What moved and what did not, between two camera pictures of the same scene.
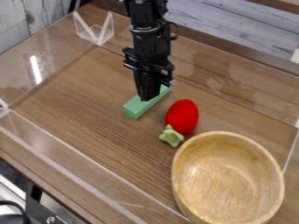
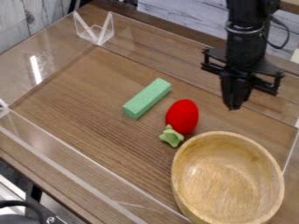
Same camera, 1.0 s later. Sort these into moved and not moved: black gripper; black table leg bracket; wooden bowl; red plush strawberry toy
Moved: black gripper
Not moved: black table leg bracket; red plush strawberry toy; wooden bowl
